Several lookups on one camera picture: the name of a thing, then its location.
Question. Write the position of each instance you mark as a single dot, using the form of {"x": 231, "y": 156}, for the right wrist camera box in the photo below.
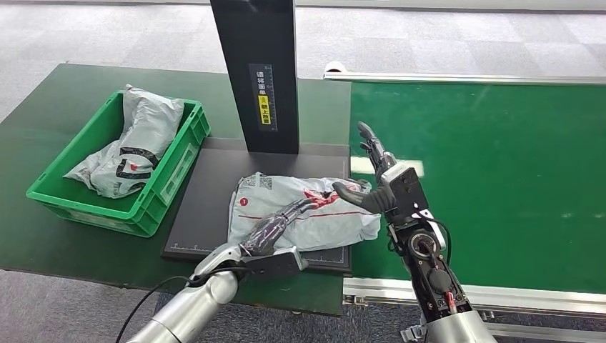
{"x": 407, "y": 189}

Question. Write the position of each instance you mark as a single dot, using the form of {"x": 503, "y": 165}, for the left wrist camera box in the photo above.
{"x": 277, "y": 264}

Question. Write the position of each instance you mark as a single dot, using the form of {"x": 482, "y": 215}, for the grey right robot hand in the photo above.
{"x": 374, "y": 196}

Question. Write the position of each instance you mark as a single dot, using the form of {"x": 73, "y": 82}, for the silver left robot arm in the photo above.
{"x": 199, "y": 303}

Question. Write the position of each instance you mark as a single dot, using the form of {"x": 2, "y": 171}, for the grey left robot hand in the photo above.
{"x": 272, "y": 229}

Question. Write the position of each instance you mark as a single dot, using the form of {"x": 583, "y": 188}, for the green conveyor belt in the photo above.
{"x": 521, "y": 165}

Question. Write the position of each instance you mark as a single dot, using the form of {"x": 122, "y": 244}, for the black and yellow label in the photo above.
{"x": 264, "y": 99}

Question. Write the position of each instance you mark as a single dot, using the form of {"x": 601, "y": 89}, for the green plastic crate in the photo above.
{"x": 161, "y": 189}

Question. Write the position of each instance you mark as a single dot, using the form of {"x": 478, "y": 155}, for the metal conveyor bracket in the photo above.
{"x": 413, "y": 333}

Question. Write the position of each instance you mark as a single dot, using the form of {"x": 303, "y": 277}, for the grey package with black print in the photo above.
{"x": 142, "y": 137}

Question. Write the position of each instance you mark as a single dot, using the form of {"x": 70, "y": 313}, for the black scanner base plate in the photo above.
{"x": 208, "y": 189}

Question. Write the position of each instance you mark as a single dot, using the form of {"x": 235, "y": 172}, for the aluminium conveyor side rail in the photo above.
{"x": 558, "y": 300}
{"x": 473, "y": 78}

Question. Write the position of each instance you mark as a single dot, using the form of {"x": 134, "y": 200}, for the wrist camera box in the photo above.
{"x": 277, "y": 264}
{"x": 407, "y": 189}

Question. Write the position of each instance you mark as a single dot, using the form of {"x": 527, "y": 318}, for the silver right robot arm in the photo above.
{"x": 440, "y": 293}

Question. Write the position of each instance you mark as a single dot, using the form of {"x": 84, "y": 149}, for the grey package with red print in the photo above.
{"x": 331, "y": 227}

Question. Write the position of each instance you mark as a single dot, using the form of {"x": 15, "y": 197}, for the black scanner column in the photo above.
{"x": 255, "y": 38}

